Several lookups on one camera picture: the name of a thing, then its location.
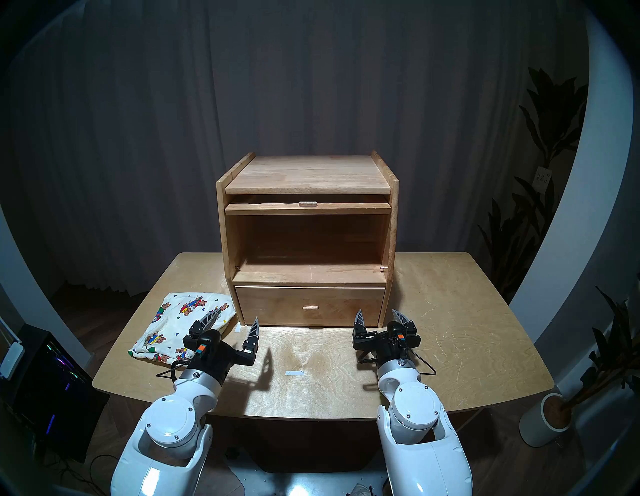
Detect black floor cables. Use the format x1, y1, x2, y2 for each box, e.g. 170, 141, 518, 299
87, 452, 133, 496

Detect small dark potted plant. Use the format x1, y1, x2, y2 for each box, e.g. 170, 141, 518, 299
570, 285, 640, 408

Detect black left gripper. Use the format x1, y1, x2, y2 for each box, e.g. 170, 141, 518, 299
189, 306, 261, 386

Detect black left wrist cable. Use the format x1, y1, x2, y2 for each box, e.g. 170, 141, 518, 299
156, 360, 191, 381

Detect white bear print pants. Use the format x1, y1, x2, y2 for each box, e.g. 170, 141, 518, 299
128, 292, 237, 364

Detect wooden flap door with handle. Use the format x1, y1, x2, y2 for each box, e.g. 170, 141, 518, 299
225, 200, 392, 216

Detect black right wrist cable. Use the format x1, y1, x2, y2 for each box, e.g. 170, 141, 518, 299
357, 347, 437, 377

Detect tall dark leafy plant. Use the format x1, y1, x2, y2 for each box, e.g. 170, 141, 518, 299
477, 67, 590, 301

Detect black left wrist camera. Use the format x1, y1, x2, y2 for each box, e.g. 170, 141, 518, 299
182, 327, 213, 358

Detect black computer tower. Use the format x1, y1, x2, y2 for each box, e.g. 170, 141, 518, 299
0, 324, 110, 463

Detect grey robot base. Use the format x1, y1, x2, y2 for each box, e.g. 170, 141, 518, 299
227, 447, 396, 496

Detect small white box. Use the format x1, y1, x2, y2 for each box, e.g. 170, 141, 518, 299
0, 340, 25, 379

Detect white round plant pot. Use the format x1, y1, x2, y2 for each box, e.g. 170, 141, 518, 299
519, 392, 573, 447

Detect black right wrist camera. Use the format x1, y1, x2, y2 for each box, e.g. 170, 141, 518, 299
385, 321, 408, 351

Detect wooden drawer with handle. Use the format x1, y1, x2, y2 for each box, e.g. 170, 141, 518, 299
235, 285, 386, 328

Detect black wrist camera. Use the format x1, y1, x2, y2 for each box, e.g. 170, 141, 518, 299
182, 327, 213, 358
385, 321, 408, 351

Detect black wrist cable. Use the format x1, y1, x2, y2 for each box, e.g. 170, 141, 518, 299
156, 360, 191, 381
357, 347, 437, 377

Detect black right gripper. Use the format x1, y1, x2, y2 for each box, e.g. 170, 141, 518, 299
352, 309, 421, 368

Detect wooden cabinet frame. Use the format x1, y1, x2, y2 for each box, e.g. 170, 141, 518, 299
216, 150, 400, 328

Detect white curved arch panel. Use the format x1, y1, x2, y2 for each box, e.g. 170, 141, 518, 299
0, 205, 93, 368
510, 10, 636, 341

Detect pleated fabric curtain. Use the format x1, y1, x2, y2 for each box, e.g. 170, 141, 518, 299
10, 0, 586, 296

